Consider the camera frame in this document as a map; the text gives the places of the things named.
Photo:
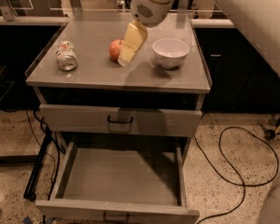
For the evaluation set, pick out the black caster wheel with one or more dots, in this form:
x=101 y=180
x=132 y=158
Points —
x=269 y=134

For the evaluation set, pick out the red apple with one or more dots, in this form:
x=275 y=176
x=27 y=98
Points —
x=114 y=49

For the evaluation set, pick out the open grey lower drawer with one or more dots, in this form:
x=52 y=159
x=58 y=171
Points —
x=121 y=184

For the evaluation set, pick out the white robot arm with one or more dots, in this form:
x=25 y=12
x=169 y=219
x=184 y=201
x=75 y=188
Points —
x=257 y=20

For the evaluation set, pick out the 7up soda can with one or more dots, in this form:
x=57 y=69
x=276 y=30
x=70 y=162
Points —
x=66 y=56

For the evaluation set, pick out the black table leg frame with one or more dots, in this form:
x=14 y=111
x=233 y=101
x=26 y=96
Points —
x=35 y=160

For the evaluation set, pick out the grey drawer cabinet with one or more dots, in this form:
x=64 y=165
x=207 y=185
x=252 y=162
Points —
x=143 y=84

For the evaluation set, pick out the white horizontal rail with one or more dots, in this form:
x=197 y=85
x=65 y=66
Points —
x=44 y=21

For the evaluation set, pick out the white ceramic bowl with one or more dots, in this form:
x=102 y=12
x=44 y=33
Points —
x=170 y=52

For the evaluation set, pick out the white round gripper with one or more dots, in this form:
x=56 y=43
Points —
x=147 y=12

